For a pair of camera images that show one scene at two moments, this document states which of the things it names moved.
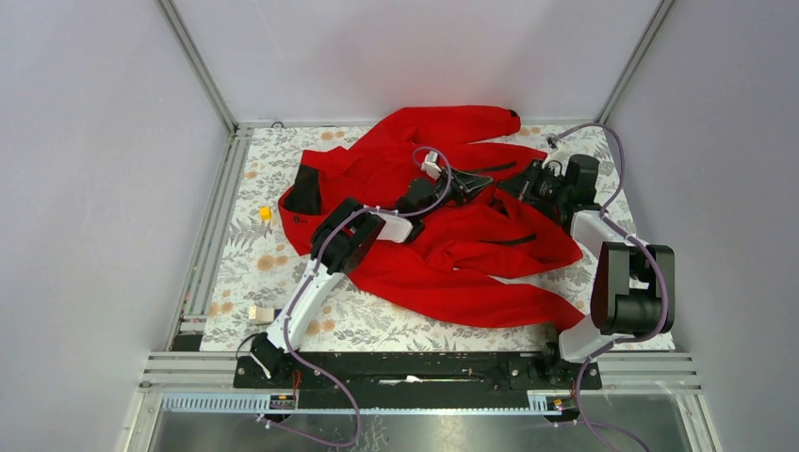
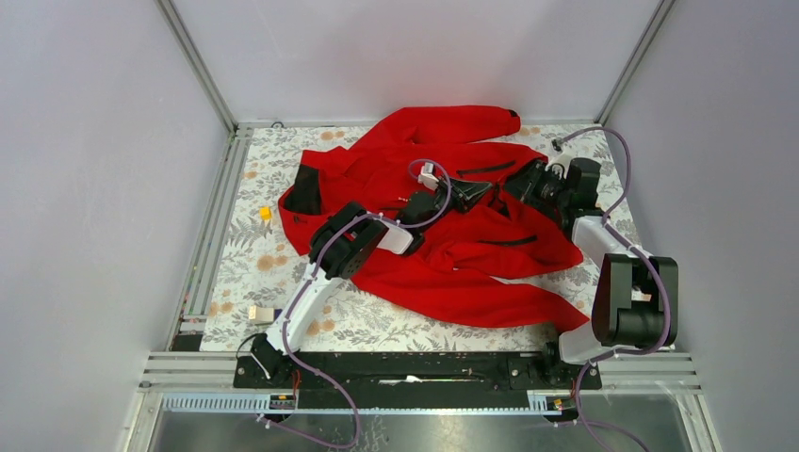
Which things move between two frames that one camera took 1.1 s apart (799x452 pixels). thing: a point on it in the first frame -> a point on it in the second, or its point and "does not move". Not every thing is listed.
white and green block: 261,314 does not move
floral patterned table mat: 259,263 does not move
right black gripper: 521,187 does not move
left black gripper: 468,183 -> 464,190
